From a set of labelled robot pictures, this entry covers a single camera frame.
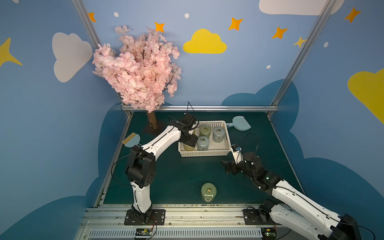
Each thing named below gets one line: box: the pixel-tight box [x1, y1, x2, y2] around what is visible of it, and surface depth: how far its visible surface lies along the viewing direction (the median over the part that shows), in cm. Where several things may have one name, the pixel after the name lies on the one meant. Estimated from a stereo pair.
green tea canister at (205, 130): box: [199, 125, 211, 138], surface depth 103 cm
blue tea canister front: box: [197, 136, 210, 151], surface depth 97 cm
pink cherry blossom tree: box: [92, 25, 182, 130], surface depth 73 cm
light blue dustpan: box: [226, 116, 252, 131], surface depth 118 cm
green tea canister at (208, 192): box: [201, 182, 217, 203], surface depth 78 cm
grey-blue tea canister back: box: [212, 127, 226, 143], surface depth 102 cm
